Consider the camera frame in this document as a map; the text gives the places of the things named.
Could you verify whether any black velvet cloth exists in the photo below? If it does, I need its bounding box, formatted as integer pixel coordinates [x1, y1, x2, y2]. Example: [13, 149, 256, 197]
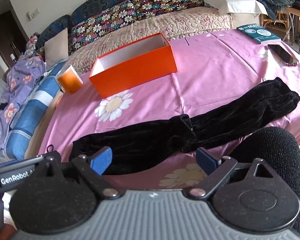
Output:
[69, 77, 300, 175]

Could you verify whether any orange cylindrical canister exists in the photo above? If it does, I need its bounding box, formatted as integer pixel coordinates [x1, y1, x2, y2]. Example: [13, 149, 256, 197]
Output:
[55, 64, 83, 94]

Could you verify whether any blue striped quilt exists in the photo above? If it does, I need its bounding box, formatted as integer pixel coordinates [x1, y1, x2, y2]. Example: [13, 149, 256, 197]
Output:
[5, 61, 65, 160]

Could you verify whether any pink floral tablecloth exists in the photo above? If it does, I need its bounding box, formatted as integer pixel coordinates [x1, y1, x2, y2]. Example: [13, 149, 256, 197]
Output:
[38, 28, 300, 189]

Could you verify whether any purple floral blanket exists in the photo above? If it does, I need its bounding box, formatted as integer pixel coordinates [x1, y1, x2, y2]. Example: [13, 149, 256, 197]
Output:
[0, 56, 46, 150]

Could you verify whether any beige cushion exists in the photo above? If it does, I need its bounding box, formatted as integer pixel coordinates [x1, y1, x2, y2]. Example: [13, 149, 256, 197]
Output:
[44, 28, 69, 67]

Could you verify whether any orange cardboard box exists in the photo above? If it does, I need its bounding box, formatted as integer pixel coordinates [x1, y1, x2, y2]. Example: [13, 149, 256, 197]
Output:
[89, 33, 178, 99]

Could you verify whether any black smartphone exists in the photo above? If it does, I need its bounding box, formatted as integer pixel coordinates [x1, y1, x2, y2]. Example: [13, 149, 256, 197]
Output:
[267, 44, 299, 67]

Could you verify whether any teal book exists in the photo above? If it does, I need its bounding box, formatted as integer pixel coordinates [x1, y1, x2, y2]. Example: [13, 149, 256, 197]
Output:
[236, 24, 281, 44]

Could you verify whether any beige quilted bedspread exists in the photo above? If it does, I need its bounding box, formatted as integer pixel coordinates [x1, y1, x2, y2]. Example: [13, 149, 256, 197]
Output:
[65, 7, 233, 75]

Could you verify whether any left floral pillow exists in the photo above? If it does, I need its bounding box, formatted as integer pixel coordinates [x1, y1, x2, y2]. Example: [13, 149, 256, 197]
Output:
[68, 0, 137, 53]

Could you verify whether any floral pillow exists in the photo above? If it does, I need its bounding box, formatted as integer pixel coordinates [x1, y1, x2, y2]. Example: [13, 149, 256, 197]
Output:
[132, 0, 204, 20]
[68, 0, 137, 53]

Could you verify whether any wooden chair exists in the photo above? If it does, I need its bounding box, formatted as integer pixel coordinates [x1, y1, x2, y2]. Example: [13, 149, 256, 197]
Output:
[260, 7, 300, 54]

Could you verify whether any right floral pillow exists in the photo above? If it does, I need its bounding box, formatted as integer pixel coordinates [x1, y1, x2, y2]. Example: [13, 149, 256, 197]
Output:
[132, 0, 204, 20]

